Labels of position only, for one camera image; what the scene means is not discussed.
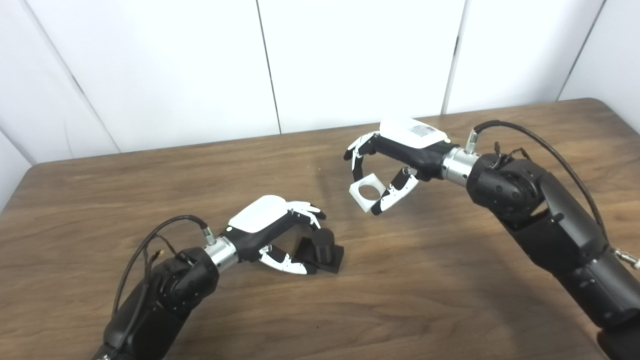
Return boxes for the white square piece with hole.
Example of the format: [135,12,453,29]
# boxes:
[349,172,387,213]

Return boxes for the black peg with square base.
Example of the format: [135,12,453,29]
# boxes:
[292,228,345,274]

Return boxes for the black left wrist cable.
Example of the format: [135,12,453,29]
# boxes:
[112,215,218,317]

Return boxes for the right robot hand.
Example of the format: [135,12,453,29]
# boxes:
[343,118,458,216]

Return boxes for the thin arm wires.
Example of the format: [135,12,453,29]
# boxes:
[492,142,531,162]
[142,234,197,267]

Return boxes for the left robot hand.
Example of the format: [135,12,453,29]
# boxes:
[220,195,327,276]

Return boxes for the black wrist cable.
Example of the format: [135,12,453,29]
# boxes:
[466,120,640,270]
[112,215,218,317]

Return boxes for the thin right arm wires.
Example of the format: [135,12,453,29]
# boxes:
[492,142,531,162]

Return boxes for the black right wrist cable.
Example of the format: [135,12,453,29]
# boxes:
[466,120,640,270]

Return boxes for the thin left arm wires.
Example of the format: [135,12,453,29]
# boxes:
[142,234,197,267]

